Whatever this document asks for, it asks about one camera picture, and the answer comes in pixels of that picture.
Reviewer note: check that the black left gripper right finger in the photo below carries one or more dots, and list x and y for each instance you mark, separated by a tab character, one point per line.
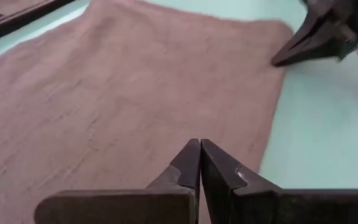
259	207

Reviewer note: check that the grey towel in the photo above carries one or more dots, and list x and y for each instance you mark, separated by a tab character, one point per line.
104	93

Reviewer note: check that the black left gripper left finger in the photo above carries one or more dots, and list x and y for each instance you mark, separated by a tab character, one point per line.
120	208

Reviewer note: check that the green table mat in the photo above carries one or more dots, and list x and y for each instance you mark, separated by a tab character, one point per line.
322	124

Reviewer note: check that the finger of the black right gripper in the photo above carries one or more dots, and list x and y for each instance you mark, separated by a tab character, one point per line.
322	49
312	31

